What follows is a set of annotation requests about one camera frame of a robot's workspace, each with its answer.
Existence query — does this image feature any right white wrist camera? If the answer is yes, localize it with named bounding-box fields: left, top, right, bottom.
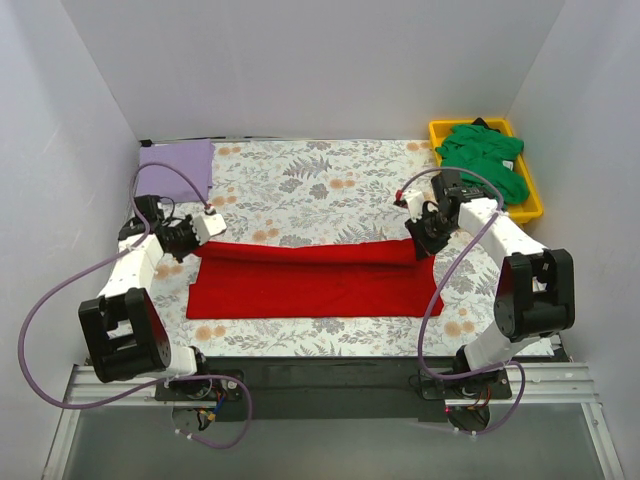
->
left=394, top=189, right=425, bottom=223

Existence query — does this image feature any floral patterned table mat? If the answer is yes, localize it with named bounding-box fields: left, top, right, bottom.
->
left=151, top=140, right=499, bottom=356

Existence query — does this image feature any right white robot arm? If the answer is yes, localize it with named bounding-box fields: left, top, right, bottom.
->
left=394, top=167, right=575, bottom=398

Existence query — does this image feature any black garment in bin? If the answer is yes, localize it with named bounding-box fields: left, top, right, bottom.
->
left=472, top=117, right=500, bottom=133

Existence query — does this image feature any yellow plastic bin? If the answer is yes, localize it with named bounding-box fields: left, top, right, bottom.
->
left=428, top=117, right=544, bottom=227

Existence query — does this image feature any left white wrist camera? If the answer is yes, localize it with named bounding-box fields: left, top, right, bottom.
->
left=192, top=213, right=227, bottom=245

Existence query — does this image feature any red t shirt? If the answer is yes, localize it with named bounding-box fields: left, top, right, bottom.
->
left=186, top=239, right=444, bottom=320

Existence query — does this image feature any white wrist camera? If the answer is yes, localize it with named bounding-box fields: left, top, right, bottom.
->
left=192, top=213, right=227, bottom=245
left=394, top=189, right=425, bottom=223

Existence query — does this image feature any black table front rail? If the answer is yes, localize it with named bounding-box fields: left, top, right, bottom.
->
left=89, top=352, right=571, bottom=421

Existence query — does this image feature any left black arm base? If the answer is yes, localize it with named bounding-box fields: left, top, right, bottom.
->
left=154, top=369, right=244, bottom=401

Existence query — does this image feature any green t shirt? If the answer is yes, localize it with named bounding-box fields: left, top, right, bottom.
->
left=436, top=123, right=530, bottom=205

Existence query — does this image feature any aluminium frame rail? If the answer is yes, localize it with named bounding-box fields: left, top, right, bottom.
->
left=44, top=358, right=624, bottom=479

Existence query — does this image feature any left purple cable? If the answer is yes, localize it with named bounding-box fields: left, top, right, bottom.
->
left=17, top=163, right=254, bottom=450

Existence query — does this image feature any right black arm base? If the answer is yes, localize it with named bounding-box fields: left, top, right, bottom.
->
left=408, top=370, right=512, bottom=400

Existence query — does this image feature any folded lavender t shirt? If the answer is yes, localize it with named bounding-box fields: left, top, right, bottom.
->
left=136, top=139, right=215, bottom=203

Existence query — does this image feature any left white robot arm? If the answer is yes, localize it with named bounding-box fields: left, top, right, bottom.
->
left=78, top=195, right=225, bottom=400

